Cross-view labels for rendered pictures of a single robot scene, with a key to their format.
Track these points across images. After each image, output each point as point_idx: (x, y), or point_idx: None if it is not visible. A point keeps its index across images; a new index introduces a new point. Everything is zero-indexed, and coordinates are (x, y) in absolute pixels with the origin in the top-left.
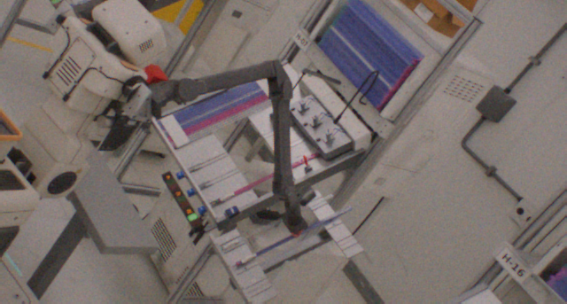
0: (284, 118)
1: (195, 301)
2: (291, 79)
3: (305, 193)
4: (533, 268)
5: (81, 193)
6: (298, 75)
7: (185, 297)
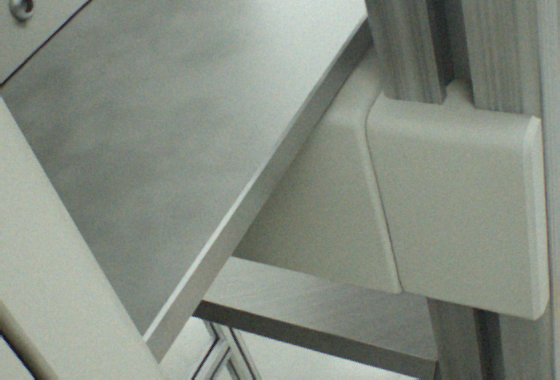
0: None
1: (188, 372)
2: (269, 296)
3: None
4: None
5: None
6: (239, 305)
7: (210, 357)
